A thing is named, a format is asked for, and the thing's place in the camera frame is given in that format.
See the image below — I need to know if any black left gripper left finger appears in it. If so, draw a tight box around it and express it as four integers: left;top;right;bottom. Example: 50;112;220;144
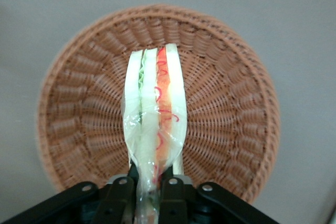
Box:
91;165;139;224

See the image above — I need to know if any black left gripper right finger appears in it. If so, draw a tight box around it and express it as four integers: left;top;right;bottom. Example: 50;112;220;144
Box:
157;166;197;224

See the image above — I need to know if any triangular sandwich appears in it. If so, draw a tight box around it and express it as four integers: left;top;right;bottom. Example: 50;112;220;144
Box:
120;42;188;224

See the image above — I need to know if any round brown wicker basket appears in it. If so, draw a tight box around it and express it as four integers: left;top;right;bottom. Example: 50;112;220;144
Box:
37;4;281;205

